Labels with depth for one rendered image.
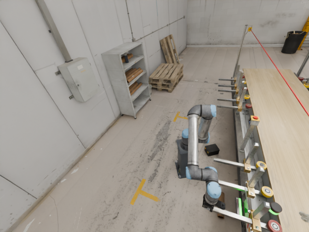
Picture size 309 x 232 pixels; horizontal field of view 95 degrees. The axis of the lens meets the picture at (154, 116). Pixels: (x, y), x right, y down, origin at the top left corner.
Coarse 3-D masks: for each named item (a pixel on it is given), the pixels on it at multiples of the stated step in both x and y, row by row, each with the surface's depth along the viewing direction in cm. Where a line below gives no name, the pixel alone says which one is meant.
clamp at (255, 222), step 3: (252, 210) 111; (252, 213) 109; (252, 216) 108; (252, 219) 107; (255, 219) 106; (252, 222) 105; (255, 222) 105; (258, 222) 105; (252, 225) 105; (255, 225) 104; (258, 225) 103; (252, 228) 104; (255, 228) 102; (255, 231) 104; (258, 231) 102; (261, 231) 101
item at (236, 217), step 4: (216, 208) 115; (216, 212) 115; (220, 212) 113; (224, 212) 113; (228, 212) 112; (228, 216) 112; (232, 216) 110; (236, 216) 110; (240, 216) 109; (240, 220) 109; (244, 220) 107; (248, 220) 107; (260, 224) 105; (264, 224) 104; (264, 228) 104
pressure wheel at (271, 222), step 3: (267, 222) 103; (270, 222) 101; (273, 222) 101; (276, 222) 101; (267, 225) 102; (270, 225) 100; (273, 225) 100; (276, 225) 100; (279, 225) 99; (270, 228) 99; (273, 228) 99; (276, 228) 99; (279, 228) 98; (270, 231) 100; (273, 231) 98; (276, 231) 97; (279, 231) 97
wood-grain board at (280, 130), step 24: (264, 72) 277; (288, 72) 266; (264, 96) 217; (288, 96) 211; (264, 120) 179; (288, 120) 174; (264, 144) 152; (288, 144) 149; (288, 168) 129; (288, 192) 115; (288, 216) 103
